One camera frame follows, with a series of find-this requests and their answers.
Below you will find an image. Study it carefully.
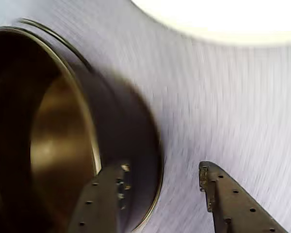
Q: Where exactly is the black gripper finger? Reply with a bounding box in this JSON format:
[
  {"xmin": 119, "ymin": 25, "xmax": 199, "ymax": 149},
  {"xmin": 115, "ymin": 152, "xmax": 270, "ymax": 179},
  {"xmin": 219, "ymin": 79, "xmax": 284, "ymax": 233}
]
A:
[
  {"xmin": 68, "ymin": 163, "xmax": 132, "ymax": 233},
  {"xmin": 198, "ymin": 160, "xmax": 290, "ymax": 233}
]

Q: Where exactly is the white round plate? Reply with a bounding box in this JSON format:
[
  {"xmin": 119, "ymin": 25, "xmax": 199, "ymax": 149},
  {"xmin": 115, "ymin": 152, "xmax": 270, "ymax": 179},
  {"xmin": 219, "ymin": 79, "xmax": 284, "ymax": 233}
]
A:
[{"xmin": 130, "ymin": 0, "xmax": 291, "ymax": 47}]

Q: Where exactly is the black metal bucket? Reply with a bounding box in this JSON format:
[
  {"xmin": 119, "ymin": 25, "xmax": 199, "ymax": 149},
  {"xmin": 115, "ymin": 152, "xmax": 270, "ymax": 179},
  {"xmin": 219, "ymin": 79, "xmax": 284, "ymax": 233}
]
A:
[{"xmin": 0, "ymin": 18, "xmax": 165, "ymax": 233}]

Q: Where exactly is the blue woven tablecloth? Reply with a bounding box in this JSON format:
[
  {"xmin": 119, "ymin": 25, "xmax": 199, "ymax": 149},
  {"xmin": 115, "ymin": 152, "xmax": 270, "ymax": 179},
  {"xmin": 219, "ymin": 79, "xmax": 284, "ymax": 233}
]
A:
[{"xmin": 0, "ymin": 0, "xmax": 291, "ymax": 233}]

